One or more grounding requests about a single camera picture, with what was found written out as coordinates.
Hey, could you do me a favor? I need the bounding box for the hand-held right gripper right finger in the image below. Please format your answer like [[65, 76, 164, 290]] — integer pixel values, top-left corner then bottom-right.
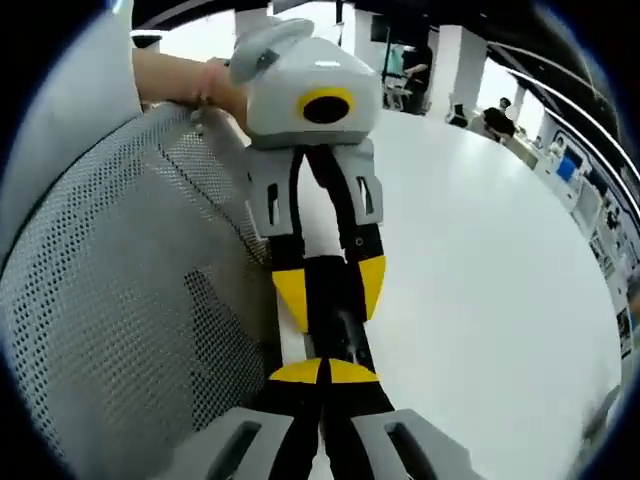
[[322, 358, 484, 480]]

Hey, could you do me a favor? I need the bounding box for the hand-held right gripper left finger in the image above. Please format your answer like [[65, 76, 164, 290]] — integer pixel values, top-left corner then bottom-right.
[[164, 357, 326, 480]]

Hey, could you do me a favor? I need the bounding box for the black remote control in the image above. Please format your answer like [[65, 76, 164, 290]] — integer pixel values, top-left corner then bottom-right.
[[305, 254, 377, 374]]

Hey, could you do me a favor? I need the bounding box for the person's left hand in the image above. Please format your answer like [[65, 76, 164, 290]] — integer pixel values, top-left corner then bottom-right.
[[203, 57, 251, 134]]

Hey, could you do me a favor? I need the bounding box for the white pillar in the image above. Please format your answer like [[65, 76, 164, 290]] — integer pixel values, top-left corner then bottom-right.
[[438, 24, 489, 122]]

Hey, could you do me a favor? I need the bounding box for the blue storage box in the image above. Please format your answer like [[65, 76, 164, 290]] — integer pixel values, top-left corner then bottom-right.
[[556, 153, 585, 187]]

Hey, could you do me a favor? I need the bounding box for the white cabinet row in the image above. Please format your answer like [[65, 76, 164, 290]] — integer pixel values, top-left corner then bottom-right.
[[532, 147, 602, 227]]

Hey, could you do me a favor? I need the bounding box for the white ceiling light strip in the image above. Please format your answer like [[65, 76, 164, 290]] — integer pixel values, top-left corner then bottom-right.
[[504, 67, 640, 182]]

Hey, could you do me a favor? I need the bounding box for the beaded bracelet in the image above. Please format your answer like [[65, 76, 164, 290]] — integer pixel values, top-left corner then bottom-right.
[[191, 62, 216, 134]]

